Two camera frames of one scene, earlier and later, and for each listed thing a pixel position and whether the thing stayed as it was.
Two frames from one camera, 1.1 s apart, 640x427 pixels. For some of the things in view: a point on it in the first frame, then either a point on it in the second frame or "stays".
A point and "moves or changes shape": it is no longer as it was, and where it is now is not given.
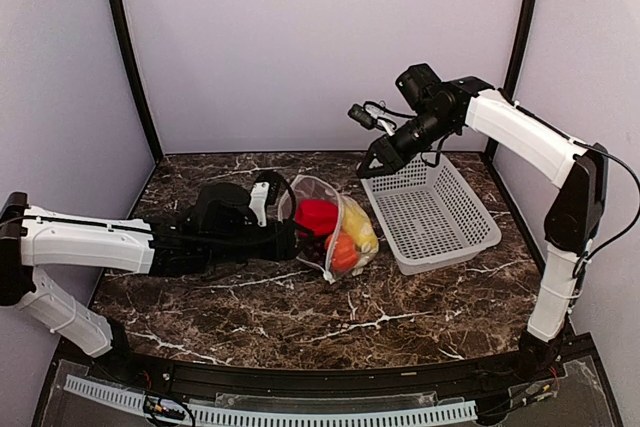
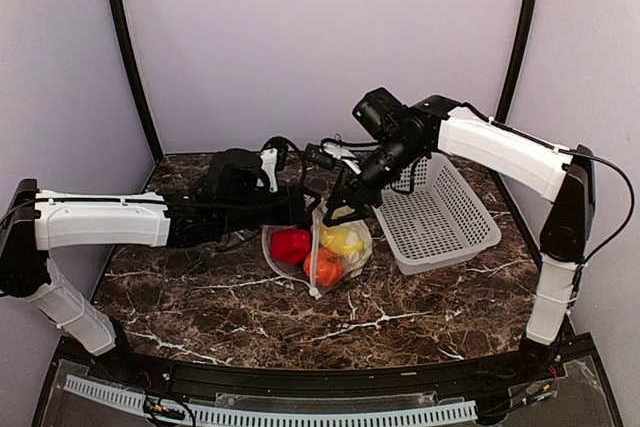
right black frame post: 520,42 stays
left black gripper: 281,246 -> 293,212
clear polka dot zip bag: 343,234 moves or changes shape
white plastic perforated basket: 428,217 stays
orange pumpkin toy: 342,250 -> 329,267
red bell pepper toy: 319,215 moves or changes shape
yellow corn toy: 356,221 -> 338,240
